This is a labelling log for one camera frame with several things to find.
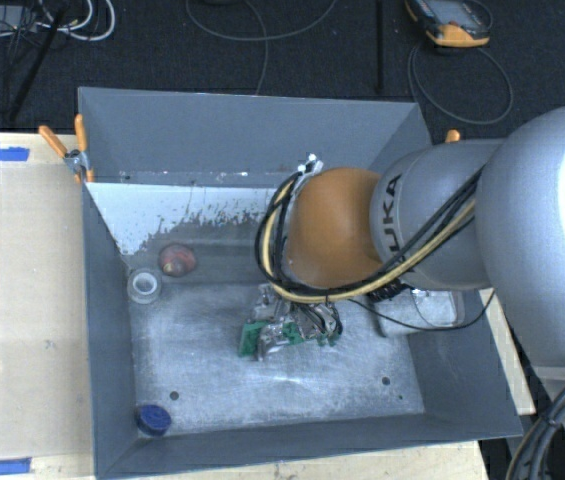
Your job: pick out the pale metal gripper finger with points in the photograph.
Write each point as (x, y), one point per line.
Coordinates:
(268, 350)
(273, 332)

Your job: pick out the blue round cap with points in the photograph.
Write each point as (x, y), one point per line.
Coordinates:
(153, 419)

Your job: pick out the dark green block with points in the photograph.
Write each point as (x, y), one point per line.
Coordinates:
(248, 339)

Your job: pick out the grey metal bin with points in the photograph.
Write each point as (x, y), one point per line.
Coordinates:
(242, 393)

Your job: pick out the pale cardboard board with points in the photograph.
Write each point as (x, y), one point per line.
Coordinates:
(37, 293)

